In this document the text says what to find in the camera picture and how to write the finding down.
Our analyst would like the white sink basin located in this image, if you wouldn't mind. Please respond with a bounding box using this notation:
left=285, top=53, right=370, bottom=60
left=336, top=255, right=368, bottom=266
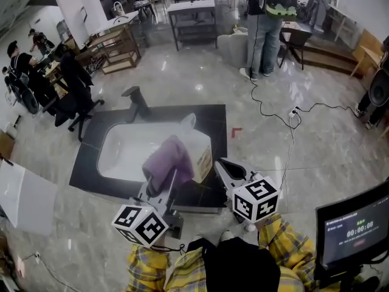
left=97, top=122, right=195, bottom=184

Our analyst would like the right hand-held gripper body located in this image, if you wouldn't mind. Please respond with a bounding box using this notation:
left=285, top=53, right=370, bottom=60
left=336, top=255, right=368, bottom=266
left=225, top=171, right=281, bottom=224

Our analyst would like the black grey backpack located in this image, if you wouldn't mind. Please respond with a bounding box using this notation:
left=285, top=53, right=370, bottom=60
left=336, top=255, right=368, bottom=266
left=368, top=68, right=389, bottom=108

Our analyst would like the white counter chrome faucet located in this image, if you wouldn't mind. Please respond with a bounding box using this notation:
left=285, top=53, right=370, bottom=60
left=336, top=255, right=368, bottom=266
left=91, top=1, right=140, bottom=39

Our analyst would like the dark sink vanity cabinet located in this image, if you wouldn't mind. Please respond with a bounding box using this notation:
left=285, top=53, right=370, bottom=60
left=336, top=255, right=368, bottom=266
left=69, top=104, right=228, bottom=215

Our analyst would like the black office chair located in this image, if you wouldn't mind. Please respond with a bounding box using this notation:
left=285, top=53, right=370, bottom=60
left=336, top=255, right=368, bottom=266
left=42, top=43, right=105, bottom=142

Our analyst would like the wooden shelf rack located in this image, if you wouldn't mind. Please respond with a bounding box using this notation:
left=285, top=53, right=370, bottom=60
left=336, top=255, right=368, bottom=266
left=77, top=26, right=142, bottom=75

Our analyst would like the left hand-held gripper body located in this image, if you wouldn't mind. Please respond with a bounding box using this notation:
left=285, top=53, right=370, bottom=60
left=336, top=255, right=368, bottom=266
left=111, top=195, right=185, bottom=249

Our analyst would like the person's torso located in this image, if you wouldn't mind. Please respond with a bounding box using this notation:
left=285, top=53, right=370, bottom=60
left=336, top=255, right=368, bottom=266
left=165, top=237, right=305, bottom=292

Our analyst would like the cardboard box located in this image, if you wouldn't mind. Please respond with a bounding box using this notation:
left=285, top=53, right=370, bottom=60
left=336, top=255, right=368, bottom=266
left=0, top=129, right=16, bottom=161

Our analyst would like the black monitor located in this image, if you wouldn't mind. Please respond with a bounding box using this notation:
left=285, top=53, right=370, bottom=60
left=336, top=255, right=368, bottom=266
left=314, top=177, right=389, bottom=288

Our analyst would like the purple grey cloth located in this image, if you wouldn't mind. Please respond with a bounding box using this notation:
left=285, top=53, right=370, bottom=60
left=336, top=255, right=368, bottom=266
left=142, top=134, right=195, bottom=194

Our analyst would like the grey shelf table white top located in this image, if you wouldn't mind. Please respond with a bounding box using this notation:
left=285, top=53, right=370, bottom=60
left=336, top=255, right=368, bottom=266
left=166, top=0, right=218, bottom=52

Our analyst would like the white cable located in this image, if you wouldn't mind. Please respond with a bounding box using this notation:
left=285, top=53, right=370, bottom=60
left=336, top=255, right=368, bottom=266
left=279, top=116, right=297, bottom=191

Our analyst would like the round wooden table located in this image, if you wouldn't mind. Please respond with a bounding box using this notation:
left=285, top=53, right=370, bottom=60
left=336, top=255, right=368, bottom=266
left=42, top=61, right=69, bottom=99

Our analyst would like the person's right forearm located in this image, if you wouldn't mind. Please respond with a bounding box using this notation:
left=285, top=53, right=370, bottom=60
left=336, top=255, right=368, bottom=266
left=258, top=213, right=318, bottom=288

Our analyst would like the black cable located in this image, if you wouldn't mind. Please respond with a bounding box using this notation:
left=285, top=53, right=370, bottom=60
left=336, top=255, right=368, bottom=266
left=21, top=252, right=83, bottom=292
left=250, top=77, right=359, bottom=130

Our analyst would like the person's left forearm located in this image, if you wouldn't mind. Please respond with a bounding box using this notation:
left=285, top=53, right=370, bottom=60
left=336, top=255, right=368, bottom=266
left=126, top=243, right=171, bottom=292

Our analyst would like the black faucet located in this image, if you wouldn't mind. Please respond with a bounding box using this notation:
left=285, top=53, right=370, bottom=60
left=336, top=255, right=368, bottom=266
left=121, top=86, right=152, bottom=124

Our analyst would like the black wooden chair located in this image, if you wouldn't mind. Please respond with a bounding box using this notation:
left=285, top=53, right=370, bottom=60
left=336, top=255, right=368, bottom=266
left=278, top=26, right=313, bottom=71

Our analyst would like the white soap pump bottle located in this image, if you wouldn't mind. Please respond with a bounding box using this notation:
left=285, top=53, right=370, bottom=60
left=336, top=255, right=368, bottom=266
left=145, top=113, right=213, bottom=184

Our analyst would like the wooden platform step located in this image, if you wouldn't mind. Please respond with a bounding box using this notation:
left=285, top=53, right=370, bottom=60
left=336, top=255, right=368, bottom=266
left=299, top=40, right=362, bottom=78

